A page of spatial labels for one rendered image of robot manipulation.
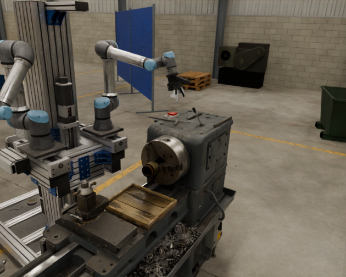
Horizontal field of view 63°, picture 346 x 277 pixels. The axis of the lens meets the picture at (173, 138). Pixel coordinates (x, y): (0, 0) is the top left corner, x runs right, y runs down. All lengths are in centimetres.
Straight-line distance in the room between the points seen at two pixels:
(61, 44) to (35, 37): 18
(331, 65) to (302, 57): 98
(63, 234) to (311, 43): 1062
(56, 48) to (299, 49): 1004
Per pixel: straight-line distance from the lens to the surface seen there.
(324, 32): 1138
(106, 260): 146
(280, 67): 1157
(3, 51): 194
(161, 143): 181
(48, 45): 210
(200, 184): 200
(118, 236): 147
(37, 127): 193
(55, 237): 161
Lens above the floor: 192
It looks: 21 degrees down
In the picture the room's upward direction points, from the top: 2 degrees clockwise
